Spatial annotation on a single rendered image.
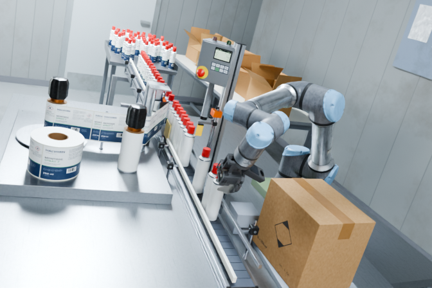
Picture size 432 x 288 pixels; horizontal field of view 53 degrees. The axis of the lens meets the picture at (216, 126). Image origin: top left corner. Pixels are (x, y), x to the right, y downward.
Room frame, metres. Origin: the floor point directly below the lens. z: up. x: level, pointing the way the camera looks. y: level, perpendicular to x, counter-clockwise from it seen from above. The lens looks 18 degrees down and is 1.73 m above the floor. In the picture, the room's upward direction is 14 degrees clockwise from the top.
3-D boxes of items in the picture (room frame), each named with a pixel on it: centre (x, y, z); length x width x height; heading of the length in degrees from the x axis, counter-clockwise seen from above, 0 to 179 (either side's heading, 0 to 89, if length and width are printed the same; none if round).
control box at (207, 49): (2.02, 0.06, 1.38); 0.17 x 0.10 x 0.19; 77
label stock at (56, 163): (1.55, 0.59, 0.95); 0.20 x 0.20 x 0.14
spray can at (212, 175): (1.53, -0.04, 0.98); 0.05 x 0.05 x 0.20
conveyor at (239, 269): (1.89, 0.10, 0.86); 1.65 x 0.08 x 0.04; 22
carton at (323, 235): (1.37, -0.42, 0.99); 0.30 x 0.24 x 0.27; 28
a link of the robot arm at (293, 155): (1.93, -0.41, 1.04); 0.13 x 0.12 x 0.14; 58
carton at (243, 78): (4.11, -0.26, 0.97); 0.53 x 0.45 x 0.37; 119
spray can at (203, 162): (1.67, 0.01, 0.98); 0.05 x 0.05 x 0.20
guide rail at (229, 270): (1.61, 0.03, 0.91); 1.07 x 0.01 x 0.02; 22
